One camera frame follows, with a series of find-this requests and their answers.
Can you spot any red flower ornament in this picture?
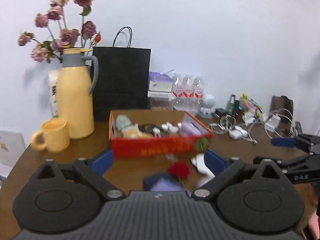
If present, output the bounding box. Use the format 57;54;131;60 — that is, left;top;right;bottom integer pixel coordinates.
168;161;191;181

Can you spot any navy blue cloth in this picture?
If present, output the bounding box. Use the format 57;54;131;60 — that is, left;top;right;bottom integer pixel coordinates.
142;172;191;197

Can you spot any purple cloth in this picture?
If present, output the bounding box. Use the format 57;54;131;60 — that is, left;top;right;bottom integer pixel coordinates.
180;121;202;137

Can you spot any white plastic bottle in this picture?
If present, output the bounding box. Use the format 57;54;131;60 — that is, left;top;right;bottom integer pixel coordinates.
190;153;215;178

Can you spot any white yellow plush toy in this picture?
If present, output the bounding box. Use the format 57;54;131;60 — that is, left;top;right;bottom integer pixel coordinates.
121;124;153;139

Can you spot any small dark figurine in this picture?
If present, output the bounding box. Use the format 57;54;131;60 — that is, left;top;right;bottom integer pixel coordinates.
138;124;169;136

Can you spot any brown wallet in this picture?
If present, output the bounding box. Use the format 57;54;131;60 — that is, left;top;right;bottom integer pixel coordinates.
270;95;293;124

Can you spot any yellow mug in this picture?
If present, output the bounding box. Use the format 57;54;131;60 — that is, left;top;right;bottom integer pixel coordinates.
30;118;70;153

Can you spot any green spray bottle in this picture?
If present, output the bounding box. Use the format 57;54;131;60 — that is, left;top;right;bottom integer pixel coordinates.
227;94;236;115

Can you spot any white paper stack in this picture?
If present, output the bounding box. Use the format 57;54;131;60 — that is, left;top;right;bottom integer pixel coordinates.
0;131;26;181

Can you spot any white astronaut figure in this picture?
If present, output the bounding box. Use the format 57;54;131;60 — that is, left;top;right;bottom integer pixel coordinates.
199;94;215;119

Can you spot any red orange cardboard box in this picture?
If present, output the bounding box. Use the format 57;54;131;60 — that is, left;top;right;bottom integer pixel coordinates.
108;109;213;159

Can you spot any green bubble wrap pouch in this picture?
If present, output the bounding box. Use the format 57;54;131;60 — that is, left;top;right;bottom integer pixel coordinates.
116;114;132;131

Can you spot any yellow thermos jug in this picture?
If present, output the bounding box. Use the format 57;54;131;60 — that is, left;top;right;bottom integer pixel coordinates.
56;48;99;139

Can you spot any water bottle pack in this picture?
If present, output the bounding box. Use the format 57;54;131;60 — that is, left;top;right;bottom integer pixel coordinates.
172;73;204;114

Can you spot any white carton vase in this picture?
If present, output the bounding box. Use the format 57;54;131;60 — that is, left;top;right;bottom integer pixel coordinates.
48;69;59;118

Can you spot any black paper bag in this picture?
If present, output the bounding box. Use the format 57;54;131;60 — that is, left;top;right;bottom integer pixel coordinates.
93;27;151;121

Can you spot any purple white tissue pack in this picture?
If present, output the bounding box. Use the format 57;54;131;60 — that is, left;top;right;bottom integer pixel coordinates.
148;72;175;101

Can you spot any dried pink rose bouquet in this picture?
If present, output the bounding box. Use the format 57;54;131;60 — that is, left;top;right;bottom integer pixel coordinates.
17;0;101;63

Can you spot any white cables pile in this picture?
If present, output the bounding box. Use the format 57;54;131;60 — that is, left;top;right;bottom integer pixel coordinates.
207;107;296;145

